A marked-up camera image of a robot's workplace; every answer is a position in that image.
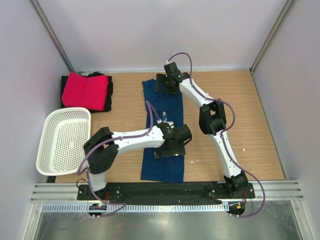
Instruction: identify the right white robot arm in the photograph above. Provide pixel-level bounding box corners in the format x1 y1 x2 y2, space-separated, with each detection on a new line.
156 61 249 198

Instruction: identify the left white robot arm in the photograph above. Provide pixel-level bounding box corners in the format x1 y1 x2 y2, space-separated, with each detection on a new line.
78 122 192 200

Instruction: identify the white slotted cable duct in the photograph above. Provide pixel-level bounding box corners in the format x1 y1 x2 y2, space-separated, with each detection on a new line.
42 202 229 213

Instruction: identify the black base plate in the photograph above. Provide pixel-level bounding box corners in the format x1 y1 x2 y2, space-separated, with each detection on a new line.
76 181 256 205

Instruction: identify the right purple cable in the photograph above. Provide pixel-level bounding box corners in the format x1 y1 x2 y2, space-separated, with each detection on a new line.
167 51 266 220

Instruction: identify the folded black t-shirt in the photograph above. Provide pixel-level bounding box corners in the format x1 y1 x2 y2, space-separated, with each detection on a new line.
60 72 114 113

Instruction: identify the folded pink t-shirt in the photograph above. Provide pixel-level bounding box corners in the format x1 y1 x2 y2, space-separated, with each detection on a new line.
61 72 109 111

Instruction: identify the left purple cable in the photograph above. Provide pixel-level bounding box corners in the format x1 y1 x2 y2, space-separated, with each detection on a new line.
77 100 161 217

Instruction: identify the purple cable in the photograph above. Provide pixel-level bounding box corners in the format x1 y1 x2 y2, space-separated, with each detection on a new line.
167 51 266 220
77 100 161 217

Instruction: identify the white perforated plastic basket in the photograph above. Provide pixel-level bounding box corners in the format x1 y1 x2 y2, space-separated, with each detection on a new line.
36 107 91 176

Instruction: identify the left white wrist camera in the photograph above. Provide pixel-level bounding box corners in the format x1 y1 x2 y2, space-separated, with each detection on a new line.
157 111 174 127

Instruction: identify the blue printed t-shirt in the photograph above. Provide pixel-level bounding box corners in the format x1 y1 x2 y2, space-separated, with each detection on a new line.
140 79 190 184

